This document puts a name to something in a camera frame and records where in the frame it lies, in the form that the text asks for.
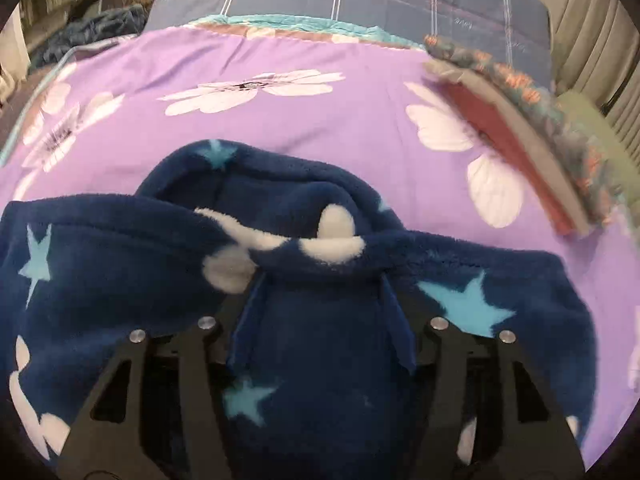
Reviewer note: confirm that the blue star fleece garment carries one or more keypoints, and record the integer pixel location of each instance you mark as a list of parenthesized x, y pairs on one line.
[(125, 270)]

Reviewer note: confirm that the red folded cloth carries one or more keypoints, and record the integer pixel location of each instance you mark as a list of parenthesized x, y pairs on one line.
[(505, 130)]

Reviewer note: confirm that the beige curtain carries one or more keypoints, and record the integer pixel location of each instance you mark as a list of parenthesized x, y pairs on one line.
[(585, 35)]

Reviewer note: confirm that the floral folded cloth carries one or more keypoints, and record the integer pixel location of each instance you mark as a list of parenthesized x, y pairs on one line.
[(550, 110)]

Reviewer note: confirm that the purple floral bedsheet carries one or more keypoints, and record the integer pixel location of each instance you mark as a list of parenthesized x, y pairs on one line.
[(350, 125)]

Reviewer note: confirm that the blue plaid quilt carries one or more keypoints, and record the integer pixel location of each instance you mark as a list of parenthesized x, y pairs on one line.
[(300, 0)]

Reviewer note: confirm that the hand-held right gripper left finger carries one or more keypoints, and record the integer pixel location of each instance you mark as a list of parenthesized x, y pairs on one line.
[(246, 320)]

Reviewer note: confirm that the green cushion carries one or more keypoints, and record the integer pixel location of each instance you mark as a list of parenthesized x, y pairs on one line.
[(585, 120)]

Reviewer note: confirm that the teal fleece blanket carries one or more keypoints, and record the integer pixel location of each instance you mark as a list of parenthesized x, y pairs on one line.
[(95, 30)]

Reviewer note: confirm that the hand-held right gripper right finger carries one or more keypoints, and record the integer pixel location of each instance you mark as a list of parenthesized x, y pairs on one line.
[(400, 325)]

